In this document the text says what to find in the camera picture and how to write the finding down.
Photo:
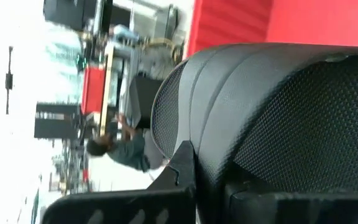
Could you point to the black cabinet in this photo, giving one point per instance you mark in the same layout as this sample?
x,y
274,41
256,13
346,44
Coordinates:
x,y
70,12
56,127

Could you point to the red plastic bin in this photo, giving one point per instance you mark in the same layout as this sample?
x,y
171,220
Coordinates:
x,y
291,21

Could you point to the black box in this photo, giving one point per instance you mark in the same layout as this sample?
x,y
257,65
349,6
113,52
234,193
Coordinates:
x,y
143,102

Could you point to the black slide sandal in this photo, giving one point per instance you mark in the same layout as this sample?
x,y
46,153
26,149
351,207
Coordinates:
x,y
259,109

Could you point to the grey metal cabinet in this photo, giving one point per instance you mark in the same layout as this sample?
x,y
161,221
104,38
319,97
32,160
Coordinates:
x,y
154,21

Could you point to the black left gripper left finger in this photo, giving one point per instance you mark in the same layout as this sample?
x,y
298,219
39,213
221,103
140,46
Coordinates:
x,y
182,171

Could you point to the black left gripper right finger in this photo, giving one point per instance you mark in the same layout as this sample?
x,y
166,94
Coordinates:
x,y
250,208

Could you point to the ceiling lamp on rod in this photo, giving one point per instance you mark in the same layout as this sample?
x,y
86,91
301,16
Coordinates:
x,y
9,81

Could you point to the person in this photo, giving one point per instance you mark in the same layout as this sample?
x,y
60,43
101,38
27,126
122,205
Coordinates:
x,y
129,152

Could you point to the wooden work table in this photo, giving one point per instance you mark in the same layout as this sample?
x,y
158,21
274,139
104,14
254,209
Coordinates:
x,y
106,93

